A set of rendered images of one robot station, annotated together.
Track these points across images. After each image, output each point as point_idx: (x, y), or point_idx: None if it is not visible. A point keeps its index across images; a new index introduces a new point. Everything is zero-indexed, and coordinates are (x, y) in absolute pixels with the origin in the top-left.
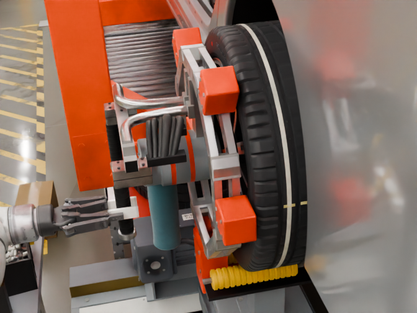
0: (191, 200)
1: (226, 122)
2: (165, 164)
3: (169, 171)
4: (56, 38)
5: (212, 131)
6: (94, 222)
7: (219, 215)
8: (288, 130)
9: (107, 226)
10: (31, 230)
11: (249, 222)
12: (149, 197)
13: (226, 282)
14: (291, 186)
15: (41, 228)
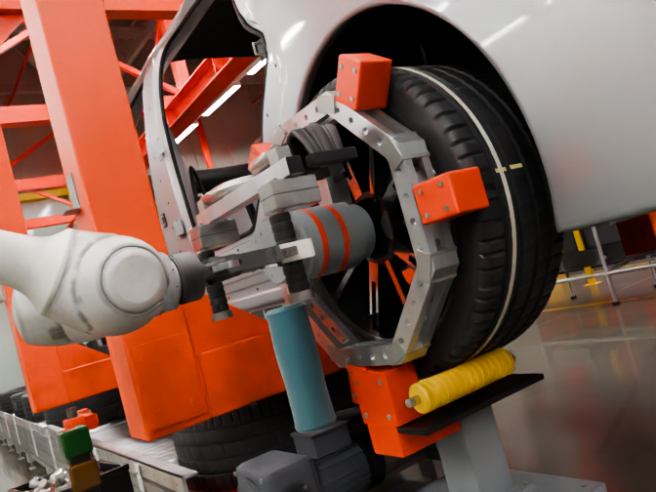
0: (331, 346)
1: (384, 114)
2: (335, 159)
3: (317, 235)
4: (96, 208)
5: (374, 120)
6: (265, 249)
7: (433, 182)
8: (458, 95)
9: (282, 258)
10: (172, 272)
11: (474, 174)
12: (279, 344)
13: (441, 389)
14: (493, 145)
15: (185, 271)
